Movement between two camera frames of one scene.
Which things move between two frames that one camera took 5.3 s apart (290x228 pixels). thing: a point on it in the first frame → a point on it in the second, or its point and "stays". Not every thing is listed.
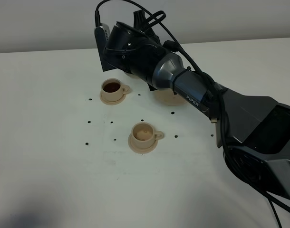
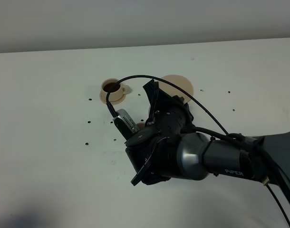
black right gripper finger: x=140 y=22 → x=159 y=100
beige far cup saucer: x=112 y=103 stays
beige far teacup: x=112 y=89 stays
